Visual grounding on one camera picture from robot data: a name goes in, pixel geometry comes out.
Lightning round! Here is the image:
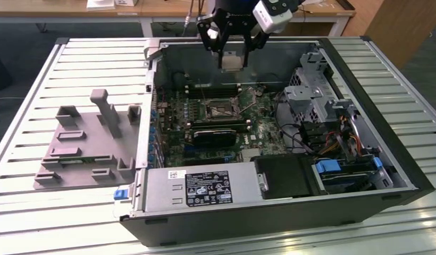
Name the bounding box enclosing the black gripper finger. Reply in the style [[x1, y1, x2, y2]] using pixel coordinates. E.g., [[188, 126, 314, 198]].
[[195, 15, 230, 69], [242, 20, 271, 67]]

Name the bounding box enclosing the silver square CPU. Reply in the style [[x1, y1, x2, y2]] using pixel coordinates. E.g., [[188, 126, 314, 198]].
[[219, 54, 246, 73]]

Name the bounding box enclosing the CPU socket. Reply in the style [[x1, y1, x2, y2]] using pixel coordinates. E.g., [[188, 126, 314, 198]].
[[202, 98, 240, 122]]

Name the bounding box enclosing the black RAM stick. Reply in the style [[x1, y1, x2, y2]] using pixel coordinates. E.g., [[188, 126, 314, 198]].
[[187, 83, 240, 99]]

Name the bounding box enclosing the silver metal disk bay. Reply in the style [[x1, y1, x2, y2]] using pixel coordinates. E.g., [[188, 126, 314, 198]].
[[283, 52, 354, 123]]

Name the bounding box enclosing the small black graphics card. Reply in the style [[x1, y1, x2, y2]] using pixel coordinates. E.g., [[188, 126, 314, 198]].
[[191, 129, 238, 148]]

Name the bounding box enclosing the green motherboard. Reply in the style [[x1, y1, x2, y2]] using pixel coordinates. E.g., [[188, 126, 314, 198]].
[[152, 87, 289, 168]]

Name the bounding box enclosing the silver chipset heat sink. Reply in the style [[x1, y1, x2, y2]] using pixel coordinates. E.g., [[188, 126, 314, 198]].
[[240, 148, 263, 162]]

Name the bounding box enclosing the brown wooden cabinet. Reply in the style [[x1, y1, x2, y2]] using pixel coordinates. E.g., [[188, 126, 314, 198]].
[[351, 0, 436, 69]]

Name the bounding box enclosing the black drive box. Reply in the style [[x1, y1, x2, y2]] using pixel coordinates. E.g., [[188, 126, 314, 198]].
[[251, 154, 319, 200]]

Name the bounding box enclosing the grey parts rack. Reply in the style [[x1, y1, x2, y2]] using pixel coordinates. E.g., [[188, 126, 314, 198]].
[[32, 89, 144, 191]]

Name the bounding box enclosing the hard disk in blue carrier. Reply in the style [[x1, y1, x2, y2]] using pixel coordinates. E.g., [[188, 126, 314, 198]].
[[311, 157, 382, 192]]

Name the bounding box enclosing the green RAM stick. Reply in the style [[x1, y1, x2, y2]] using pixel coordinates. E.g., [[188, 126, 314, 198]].
[[60, 157, 111, 164]]

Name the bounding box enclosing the silver power supply with label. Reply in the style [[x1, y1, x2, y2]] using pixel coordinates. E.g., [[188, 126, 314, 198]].
[[130, 166, 267, 214]]

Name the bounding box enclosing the blue case latch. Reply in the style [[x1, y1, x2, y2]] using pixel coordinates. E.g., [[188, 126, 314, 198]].
[[112, 187, 131, 201]]

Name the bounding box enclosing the black open PC case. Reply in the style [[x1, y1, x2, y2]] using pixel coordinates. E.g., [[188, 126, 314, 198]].
[[119, 36, 436, 247]]

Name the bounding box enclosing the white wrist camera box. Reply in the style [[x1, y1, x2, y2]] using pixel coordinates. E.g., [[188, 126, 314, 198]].
[[251, 0, 294, 35]]

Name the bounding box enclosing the thin cable with metal plug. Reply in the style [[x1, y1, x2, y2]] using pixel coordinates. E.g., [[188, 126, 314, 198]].
[[180, 0, 208, 36]]

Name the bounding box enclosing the black wire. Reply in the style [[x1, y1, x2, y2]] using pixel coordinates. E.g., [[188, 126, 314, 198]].
[[273, 91, 315, 155]]

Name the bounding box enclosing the wooden desk white frame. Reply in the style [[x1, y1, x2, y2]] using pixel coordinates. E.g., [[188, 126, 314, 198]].
[[0, 0, 357, 38]]

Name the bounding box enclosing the coloured wire bundle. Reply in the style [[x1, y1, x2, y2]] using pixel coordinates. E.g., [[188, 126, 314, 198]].
[[319, 114, 365, 158]]

